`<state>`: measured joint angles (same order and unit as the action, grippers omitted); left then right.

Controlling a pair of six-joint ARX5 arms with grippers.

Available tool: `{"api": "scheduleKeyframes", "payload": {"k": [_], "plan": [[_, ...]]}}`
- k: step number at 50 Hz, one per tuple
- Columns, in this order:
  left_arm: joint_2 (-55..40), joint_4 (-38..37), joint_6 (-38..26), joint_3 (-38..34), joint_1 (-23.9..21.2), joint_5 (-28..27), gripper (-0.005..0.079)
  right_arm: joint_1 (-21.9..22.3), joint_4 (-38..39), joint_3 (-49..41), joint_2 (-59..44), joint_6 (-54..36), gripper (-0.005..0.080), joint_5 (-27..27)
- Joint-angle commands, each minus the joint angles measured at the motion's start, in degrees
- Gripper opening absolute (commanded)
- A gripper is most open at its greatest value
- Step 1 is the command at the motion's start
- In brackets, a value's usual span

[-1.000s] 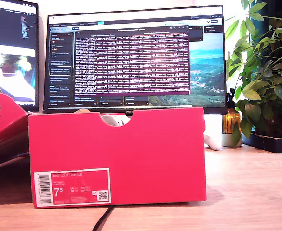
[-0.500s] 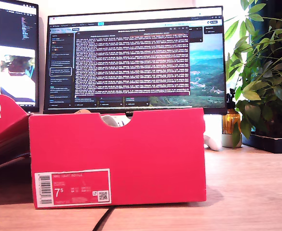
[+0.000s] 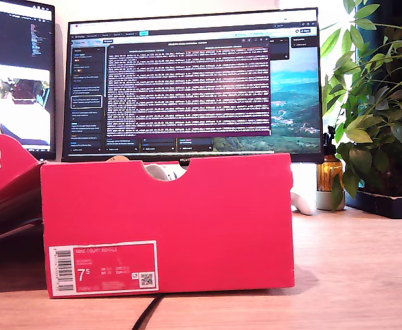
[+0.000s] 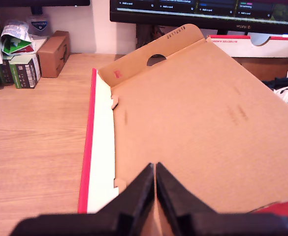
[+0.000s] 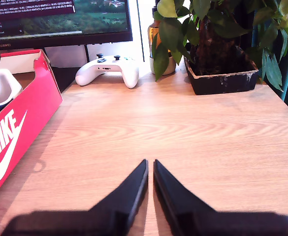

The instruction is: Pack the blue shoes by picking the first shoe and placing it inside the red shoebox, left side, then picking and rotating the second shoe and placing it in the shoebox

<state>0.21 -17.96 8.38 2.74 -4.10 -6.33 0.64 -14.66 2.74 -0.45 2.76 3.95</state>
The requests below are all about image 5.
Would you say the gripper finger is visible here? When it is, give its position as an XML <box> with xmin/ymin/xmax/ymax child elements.
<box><xmin>153</xmin><ymin>159</ymin><xmax>218</xmax><ymax>236</ymax></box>
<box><xmin>89</xmin><ymin>159</ymin><xmax>149</xmax><ymax>236</ymax></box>

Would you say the red Nike shoebox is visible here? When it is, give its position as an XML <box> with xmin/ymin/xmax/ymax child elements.
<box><xmin>0</xmin><ymin>49</ymin><xmax>63</xmax><ymax>206</ymax></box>

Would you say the blue Adidas shoe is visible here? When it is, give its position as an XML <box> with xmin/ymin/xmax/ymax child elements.
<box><xmin>0</xmin><ymin>68</ymin><xmax>24</xmax><ymax>140</ymax></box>

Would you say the black rectangular plant pot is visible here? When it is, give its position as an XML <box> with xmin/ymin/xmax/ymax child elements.
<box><xmin>184</xmin><ymin>45</ymin><xmax>259</xmax><ymax>96</ymax></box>

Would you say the white game controller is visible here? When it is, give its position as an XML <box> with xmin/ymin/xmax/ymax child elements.
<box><xmin>75</xmin><ymin>53</ymin><xmax>140</xmax><ymax>89</ymax></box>

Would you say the small white ceramic pot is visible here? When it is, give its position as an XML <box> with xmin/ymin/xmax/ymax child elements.
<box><xmin>149</xmin><ymin>56</ymin><xmax>177</xmax><ymax>76</ymax></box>

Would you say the green leafy houseplant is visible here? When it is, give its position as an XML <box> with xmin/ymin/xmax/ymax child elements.
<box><xmin>151</xmin><ymin>0</ymin><xmax>288</xmax><ymax>92</ymax></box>

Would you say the amber glass pump bottle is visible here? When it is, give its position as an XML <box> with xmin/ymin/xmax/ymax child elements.
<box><xmin>147</xmin><ymin>0</ymin><xmax>170</xmax><ymax>59</ymax></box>

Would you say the black Huawei monitor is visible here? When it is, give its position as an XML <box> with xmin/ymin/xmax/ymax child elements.
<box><xmin>0</xmin><ymin>0</ymin><xmax>134</xmax><ymax>63</ymax></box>

